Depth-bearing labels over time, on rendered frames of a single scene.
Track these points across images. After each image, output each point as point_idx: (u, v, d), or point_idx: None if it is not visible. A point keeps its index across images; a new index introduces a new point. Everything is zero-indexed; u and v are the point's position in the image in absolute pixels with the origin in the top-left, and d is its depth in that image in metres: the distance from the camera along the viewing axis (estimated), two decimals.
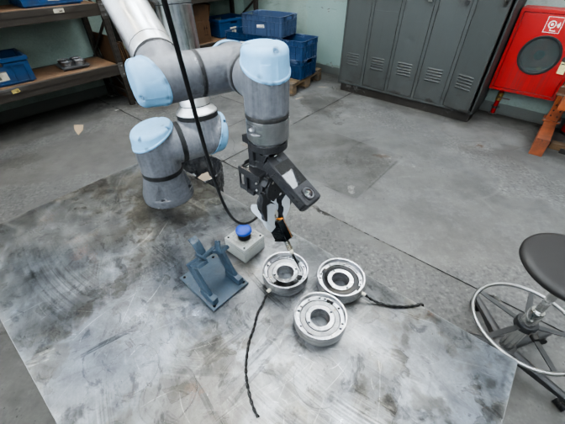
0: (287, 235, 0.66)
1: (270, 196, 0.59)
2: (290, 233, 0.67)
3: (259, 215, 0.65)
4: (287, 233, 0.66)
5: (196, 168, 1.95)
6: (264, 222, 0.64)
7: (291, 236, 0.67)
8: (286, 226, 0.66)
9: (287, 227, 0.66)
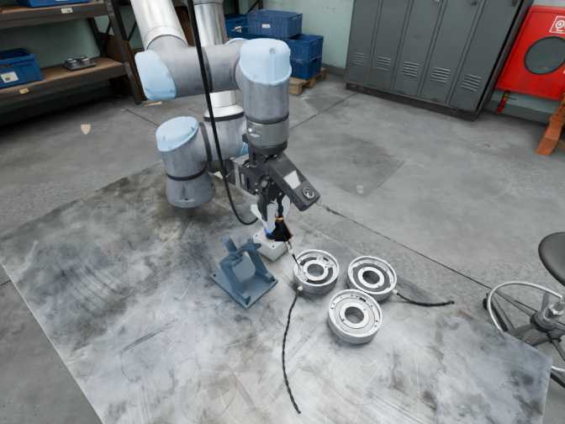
0: (287, 235, 0.66)
1: (270, 196, 0.59)
2: (290, 233, 0.67)
3: (259, 215, 0.65)
4: (287, 233, 0.66)
5: (207, 167, 1.95)
6: (264, 222, 0.64)
7: (291, 236, 0.67)
8: (286, 226, 0.66)
9: (287, 227, 0.66)
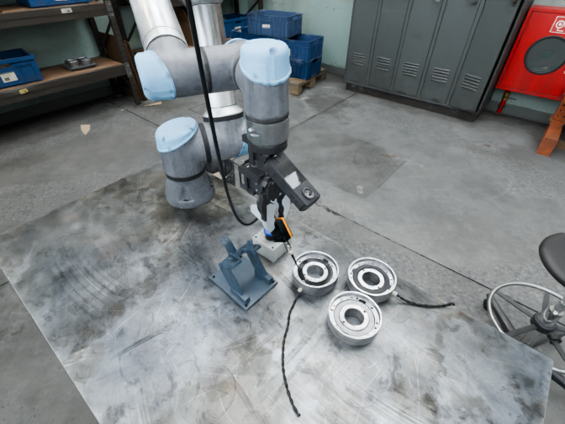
0: (286, 236, 0.66)
1: (270, 196, 0.59)
2: (291, 232, 0.67)
3: (258, 215, 0.65)
4: (287, 234, 0.66)
5: (207, 167, 1.95)
6: (263, 222, 0.63)
7: (291, 235, 0.67)
8: (287, 225, 0.66)
9: (287, 227, 0.67)
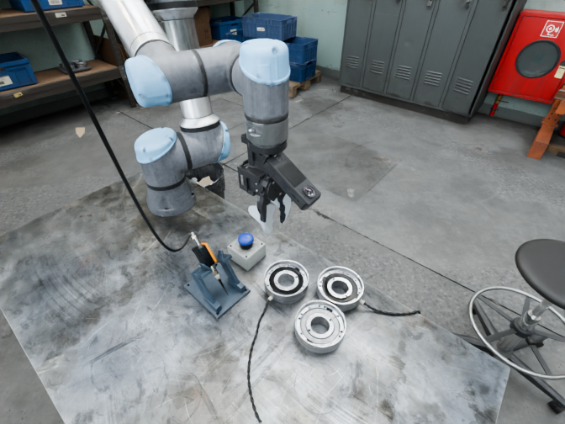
0: (209, 262, 0.66)
1: (271, 196, 0.59)
2: (215, 257, 0.67)
3: (256, 217, 0.65)
4: (210, 259, 0.67)
5: (197, 172, 1.97)
6: (262, 223, 0.63)
7: (216, 261, 0.67)
8: (211, 251, 0.67)
9: (212, 252, 0.67)
